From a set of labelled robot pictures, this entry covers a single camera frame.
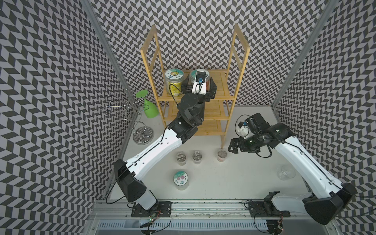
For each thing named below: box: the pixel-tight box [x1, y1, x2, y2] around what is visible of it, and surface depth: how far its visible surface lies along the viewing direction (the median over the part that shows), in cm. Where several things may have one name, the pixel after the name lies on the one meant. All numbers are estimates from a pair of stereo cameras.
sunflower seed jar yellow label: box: [164, 68, 185, 97], surface depth 59 cm
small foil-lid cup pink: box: [216, 149, 228, 163], surface depth 88 cm
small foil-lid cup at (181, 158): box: [176, 151, 187, 166], surface depth 86 cm
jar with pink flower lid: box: [173, 170, 189, 191], surface depth 77 cm
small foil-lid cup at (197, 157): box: [192, 150, 203, 165], surface depth 87 cm
